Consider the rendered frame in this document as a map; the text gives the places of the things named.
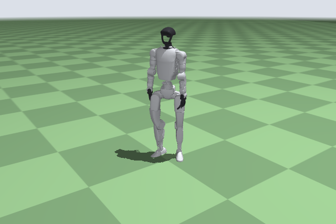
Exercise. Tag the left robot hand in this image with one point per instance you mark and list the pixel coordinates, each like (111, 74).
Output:
(182, 101)

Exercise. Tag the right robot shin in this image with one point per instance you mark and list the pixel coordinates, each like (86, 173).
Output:
(159, 136)

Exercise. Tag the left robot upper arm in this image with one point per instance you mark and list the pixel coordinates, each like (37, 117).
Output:
(181, 56)

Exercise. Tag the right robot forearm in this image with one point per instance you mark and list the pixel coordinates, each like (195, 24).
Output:
(150, 82)

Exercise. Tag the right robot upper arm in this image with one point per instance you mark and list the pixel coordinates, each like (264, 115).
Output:
(152, 70)

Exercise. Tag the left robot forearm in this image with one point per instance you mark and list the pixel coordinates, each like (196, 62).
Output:
(183, 86)

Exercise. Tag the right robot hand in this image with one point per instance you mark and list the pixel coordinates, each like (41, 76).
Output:
(150, 93)

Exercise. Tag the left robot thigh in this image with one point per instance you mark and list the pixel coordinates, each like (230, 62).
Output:
(180, 112)

